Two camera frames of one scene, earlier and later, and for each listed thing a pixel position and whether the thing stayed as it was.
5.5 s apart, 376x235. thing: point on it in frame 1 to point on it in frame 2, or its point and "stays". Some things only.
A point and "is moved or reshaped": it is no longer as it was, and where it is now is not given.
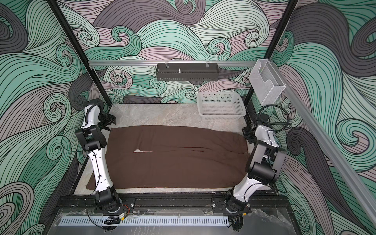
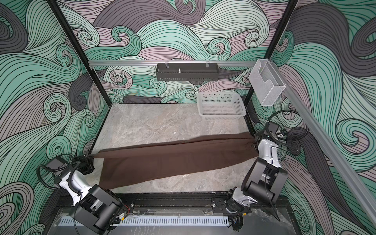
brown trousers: [174, 156] is moved or reshaped
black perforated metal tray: [187, 71] stays
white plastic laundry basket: [220, 106] stays
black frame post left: [81, 53] stays
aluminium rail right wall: [328, 143] stays
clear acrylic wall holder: [266, 82] stays
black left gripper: [112, 118] to [86, 161]
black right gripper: [246, 130] to [260, 134]
